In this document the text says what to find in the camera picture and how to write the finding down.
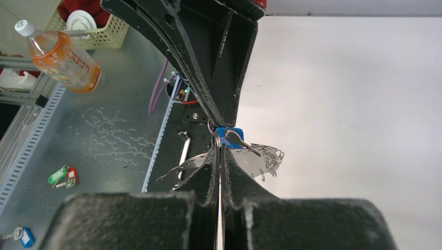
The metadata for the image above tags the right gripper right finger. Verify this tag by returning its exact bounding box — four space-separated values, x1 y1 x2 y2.
220 147 397 249

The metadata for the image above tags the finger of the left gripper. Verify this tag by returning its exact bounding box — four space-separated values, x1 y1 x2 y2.
101 1 225 126
173 1 266 127

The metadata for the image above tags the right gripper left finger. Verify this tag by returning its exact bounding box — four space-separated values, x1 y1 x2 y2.
40 146 220 249

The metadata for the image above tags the key with blue tag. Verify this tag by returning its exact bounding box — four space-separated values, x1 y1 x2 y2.
212 127 245 149

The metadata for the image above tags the cream perforated basket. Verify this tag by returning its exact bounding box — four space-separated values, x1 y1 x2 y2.
44 1 129 50

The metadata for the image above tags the white round lid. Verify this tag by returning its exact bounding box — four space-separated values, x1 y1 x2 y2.
65 10 97 38

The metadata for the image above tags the orange drink bottle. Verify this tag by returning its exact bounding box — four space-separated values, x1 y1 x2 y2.
14 20 101 93

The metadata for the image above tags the red key tag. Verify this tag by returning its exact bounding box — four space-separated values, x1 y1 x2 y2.
53 167 78 189

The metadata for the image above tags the green key tag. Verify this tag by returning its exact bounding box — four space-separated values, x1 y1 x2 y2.
47 165 70 184

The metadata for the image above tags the grey cable duct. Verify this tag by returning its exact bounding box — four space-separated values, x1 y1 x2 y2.
1 84 66 212

